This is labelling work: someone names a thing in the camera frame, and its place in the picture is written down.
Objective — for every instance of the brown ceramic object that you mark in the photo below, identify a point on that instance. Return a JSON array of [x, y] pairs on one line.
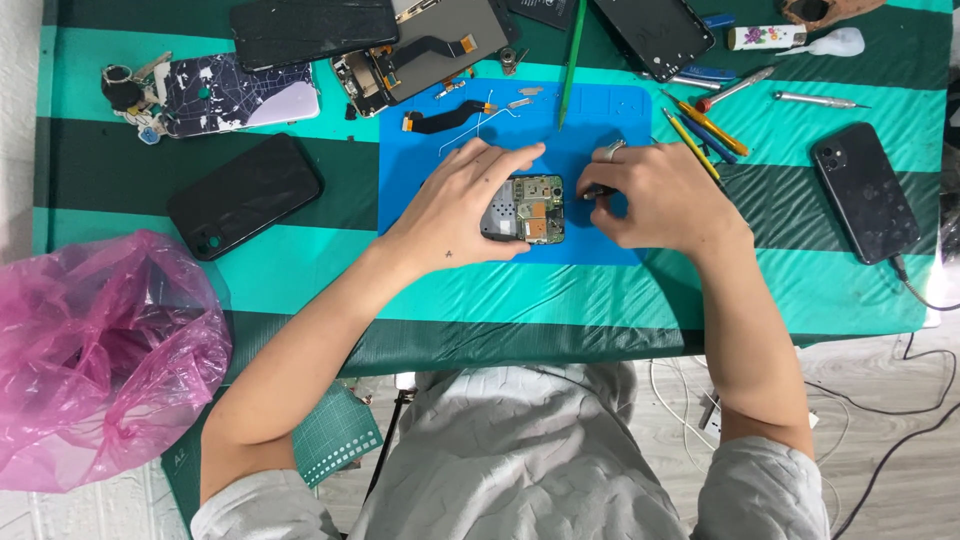
[[829, 10]]

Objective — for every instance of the green striped tablecloth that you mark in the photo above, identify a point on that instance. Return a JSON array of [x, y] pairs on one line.
[[480, 300]]

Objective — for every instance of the small metal bracket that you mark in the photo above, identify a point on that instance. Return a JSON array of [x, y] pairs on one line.
[[529, 91]]

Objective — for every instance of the yellow orange screwdriver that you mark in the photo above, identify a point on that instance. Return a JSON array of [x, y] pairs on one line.
[[709, 127]]

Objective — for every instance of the blue screwdriver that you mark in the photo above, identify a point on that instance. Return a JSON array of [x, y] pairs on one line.
[[709, 139]]

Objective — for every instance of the person's right hand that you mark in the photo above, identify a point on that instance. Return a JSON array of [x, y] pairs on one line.
[[660, 202]]

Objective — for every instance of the pink plastic bag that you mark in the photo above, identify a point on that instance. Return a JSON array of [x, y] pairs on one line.
[[97, 360]]

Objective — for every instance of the person's grey shirt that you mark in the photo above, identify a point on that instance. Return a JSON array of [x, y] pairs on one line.
[[517, 457]]

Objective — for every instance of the black battery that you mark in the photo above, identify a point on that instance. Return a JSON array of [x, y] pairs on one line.
[[546, 12]]

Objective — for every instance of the black cracked phone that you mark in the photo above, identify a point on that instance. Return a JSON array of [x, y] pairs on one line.
[[654, 34]]

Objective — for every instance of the green cutting mat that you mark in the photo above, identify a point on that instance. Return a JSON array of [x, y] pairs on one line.
[[330, 439]]

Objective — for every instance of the silver precision screwdriver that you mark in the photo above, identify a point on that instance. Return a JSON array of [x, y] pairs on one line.
[[817, 100]]

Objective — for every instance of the green phone circuit board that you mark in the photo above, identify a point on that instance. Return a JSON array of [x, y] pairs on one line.
[[529, 210]]

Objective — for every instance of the black tweezers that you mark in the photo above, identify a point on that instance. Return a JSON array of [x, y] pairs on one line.
[[596, 194]]

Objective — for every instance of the clear squeeze bottle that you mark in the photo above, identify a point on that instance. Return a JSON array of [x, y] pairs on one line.
[[825, 43]]

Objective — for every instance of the marbled black white phone case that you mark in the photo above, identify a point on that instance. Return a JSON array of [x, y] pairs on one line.
[[236, 94]]

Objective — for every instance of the small silver camera module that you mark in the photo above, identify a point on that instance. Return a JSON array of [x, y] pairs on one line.
[[511, 60]]

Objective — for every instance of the silver screwdriver with red collar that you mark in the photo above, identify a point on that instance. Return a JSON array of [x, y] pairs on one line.
[[733, 88]]

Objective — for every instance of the black phone screen panel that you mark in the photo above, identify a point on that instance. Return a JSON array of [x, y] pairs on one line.
[[313, 31]]

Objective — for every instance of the blue lighter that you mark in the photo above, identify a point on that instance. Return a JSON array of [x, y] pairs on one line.
[[718, 21]]

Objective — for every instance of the person's left hand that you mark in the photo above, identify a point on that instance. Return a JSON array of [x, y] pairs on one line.
[[450, 217]]

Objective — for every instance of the white power adapter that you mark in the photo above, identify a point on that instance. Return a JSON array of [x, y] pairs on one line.
[[712, 420]]

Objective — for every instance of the black phone with dual camera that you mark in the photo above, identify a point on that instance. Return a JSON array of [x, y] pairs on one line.
[[244, 196]]

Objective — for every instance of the green plastic pry tool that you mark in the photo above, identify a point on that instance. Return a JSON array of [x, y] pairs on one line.
[[571, 64]]

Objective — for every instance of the yellow thin screwdriver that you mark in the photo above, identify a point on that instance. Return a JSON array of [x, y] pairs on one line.
[[690, 144]]

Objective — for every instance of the opened phone with grey back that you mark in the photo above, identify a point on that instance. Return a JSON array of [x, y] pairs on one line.
[[427, 52]]

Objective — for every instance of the white floral lighter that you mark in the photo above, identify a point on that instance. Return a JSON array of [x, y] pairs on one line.
[[765, 37]]

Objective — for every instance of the blue silicone repair mat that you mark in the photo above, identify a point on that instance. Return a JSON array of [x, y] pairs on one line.
[[577, 127]]

